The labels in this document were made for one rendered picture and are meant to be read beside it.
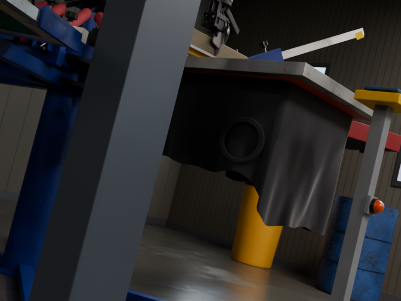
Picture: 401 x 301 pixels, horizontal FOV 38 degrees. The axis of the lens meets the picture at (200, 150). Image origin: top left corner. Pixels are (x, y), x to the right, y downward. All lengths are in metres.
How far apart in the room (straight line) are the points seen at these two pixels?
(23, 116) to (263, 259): 2.66
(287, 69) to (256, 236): 3.70
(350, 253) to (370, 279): 3.18
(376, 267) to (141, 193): 3.48
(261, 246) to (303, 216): 3.33
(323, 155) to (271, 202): 0.29
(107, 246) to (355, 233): 0.67
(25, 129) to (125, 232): 4.44
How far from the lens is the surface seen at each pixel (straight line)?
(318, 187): 2.02
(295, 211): 1.91
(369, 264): 4.80
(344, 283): 1.66
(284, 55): 2.88
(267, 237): 5.30
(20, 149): 5.93
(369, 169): 1.66
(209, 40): 2.22
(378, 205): 1.64
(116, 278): 1.57
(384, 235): 4.84
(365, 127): 3.17
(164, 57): 1.56
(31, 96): 5.93
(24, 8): 1.81
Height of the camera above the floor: 0.59
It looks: 3 degrees up
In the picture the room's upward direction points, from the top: 14 degrees clockwise
